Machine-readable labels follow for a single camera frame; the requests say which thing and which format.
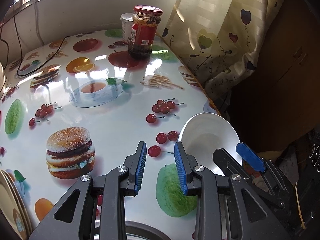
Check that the red label sauce jar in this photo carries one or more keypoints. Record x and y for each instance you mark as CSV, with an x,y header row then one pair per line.
x,y
145,22

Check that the heart pattern curtain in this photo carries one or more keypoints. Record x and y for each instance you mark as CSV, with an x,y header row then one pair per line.
x,y
219,40

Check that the white plastic cup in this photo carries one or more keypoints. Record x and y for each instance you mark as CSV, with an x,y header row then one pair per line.
x,y
127,22

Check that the beige plate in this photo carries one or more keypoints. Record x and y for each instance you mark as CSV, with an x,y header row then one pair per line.
x,y
21,191
21,204
10,211

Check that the stainless steel bowl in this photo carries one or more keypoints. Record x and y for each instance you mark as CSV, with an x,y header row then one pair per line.
x,y
143,231

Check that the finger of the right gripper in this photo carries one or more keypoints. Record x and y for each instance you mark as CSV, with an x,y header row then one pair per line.
x,y
277,183
229,166

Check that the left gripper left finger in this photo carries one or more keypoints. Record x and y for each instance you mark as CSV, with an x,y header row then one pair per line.
x,y
95,205

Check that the white striped bowl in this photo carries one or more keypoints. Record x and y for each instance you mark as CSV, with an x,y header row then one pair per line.
x,y
204,133

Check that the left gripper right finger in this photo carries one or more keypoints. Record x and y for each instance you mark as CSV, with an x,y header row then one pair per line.
x,y
228,205

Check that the fruit print tablecloth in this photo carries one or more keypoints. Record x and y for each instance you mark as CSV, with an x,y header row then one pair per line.
x,y
91,82

